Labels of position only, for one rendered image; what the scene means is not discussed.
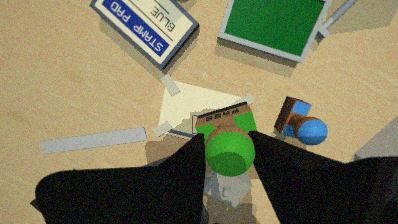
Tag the green rubber stamp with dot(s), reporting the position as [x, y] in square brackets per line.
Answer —
[229, 150]

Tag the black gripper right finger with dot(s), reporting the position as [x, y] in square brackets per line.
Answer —
[307, 188]

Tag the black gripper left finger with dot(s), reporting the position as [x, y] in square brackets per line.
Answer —
[170, 193]

